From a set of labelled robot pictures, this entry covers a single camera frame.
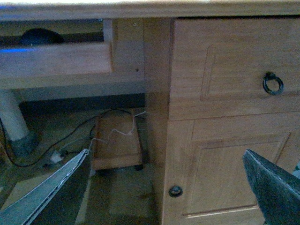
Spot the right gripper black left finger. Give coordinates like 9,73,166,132
0,149,91,225

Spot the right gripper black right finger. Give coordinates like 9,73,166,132
242,149,300,225

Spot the black computer mouse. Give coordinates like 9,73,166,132
19,28,64,46

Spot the wooden pull-out keyboard tray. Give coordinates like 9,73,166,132
0,19,113,79

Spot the white power adapter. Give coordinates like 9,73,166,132
48,150,64,165

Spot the white pipe with grey base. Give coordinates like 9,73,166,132
0,90,39,158

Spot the wooden cabinet door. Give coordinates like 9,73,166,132
162,112,300,225

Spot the black round door knob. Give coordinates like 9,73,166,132
168,185,183,198

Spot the wooden rolling stand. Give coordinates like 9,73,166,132
90,108,144,171

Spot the wooden desk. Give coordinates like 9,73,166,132
0,0,300,225

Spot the wooden drawer front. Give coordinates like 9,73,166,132
169,17,300,120

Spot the black cable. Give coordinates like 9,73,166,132
0,109,146,167

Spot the black ring drawer pull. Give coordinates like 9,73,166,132
262,71,284,95

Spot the white cable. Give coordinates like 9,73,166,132
89,112,150,150

